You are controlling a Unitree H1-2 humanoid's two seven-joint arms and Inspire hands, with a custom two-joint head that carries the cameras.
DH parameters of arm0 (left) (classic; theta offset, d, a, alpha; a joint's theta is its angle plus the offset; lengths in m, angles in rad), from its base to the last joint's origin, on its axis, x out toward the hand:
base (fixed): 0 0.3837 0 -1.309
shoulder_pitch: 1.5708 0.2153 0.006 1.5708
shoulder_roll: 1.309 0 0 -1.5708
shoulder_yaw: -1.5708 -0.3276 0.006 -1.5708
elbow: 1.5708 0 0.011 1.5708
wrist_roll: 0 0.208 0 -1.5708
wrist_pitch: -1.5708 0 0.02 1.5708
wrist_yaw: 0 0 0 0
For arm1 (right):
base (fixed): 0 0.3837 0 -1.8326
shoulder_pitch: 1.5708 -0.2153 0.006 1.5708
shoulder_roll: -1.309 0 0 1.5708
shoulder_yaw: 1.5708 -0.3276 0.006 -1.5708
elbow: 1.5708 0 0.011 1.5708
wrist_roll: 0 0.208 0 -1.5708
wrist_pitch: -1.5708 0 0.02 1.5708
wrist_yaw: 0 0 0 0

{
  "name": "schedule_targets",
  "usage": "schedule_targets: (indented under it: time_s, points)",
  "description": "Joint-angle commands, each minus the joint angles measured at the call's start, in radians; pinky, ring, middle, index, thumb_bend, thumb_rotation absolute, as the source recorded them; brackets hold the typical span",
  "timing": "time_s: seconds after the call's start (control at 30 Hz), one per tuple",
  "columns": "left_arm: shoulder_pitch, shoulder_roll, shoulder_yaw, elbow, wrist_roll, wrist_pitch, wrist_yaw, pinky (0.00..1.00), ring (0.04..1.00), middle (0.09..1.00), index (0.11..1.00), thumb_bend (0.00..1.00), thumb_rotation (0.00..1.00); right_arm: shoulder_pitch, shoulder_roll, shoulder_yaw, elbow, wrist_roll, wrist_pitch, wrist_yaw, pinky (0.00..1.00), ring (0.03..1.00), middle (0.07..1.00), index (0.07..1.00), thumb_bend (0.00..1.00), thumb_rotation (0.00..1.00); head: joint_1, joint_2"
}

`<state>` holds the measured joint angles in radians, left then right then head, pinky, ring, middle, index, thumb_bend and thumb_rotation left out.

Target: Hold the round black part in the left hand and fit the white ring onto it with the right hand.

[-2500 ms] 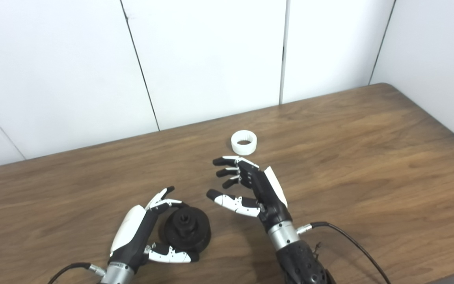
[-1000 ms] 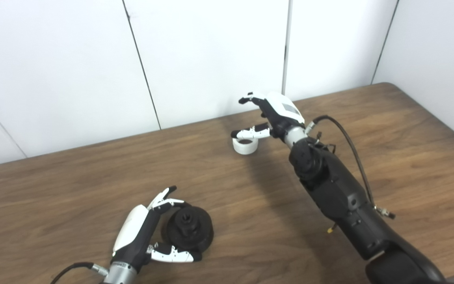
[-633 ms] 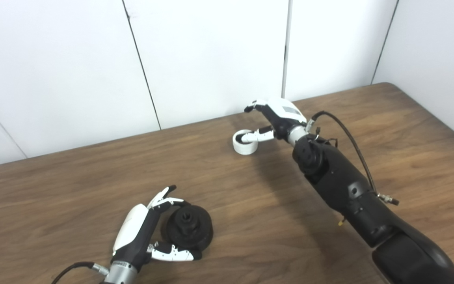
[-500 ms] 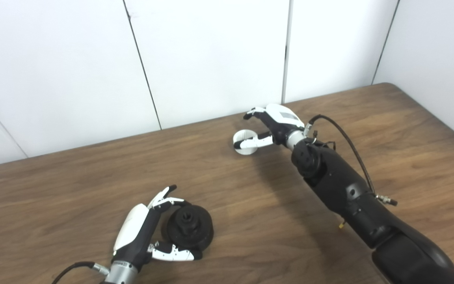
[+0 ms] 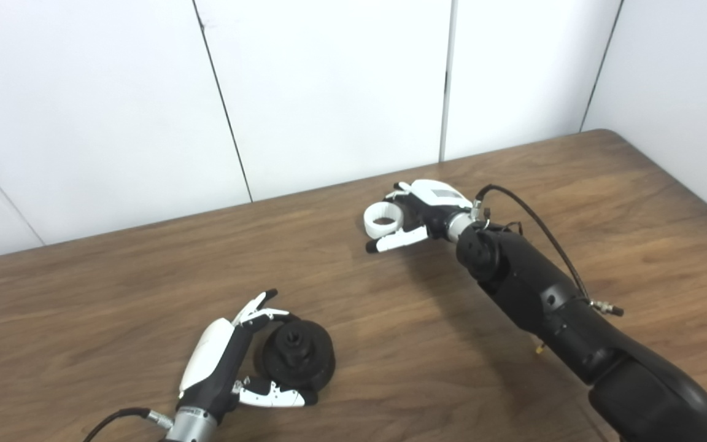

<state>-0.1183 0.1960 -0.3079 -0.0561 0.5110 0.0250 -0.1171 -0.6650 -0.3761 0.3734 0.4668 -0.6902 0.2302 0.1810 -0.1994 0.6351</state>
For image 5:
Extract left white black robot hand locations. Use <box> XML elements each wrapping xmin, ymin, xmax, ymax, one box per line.
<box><xmin>177</xmin><ymin>289</ymin><xmax>319</xmax><ymax>421</ymax></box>

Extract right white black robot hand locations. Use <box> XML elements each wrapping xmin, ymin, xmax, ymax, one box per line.
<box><xmin>366</xmin><ymin>179</ymin><xmax>474</xmax><ymax>254</ymax></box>

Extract white toothed ring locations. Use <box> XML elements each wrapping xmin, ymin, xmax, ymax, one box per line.
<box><xmin>363</xmin><ymin>201</ymin><xmax>406</xmax><ymax>239</ymax></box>

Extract round black part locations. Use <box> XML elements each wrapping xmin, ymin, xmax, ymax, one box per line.
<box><xmin>254</xmin><ymin>319</ymin><xmax>336</xmax><ymax>394</ymax></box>

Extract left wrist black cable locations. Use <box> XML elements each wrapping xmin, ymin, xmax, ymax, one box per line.
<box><xmin>82</xmin><ymin>407</ymin><xmax>174</xmax><ymax>442</ymax></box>

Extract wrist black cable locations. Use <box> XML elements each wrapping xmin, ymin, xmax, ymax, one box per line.
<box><xmin>82</xmin><ymin>407</ymin><xmax>174</xmax><ymax>442</ymax></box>
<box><xmin>475</xmin><ymin>184</ymin><xmax>624</xmax><ymax>317</ymax></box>

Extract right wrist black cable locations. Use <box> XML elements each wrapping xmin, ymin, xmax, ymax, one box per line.
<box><xmin>475</xmin><ymin>184</ymin><xmax>624</xmax><ymax>317</ymax></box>

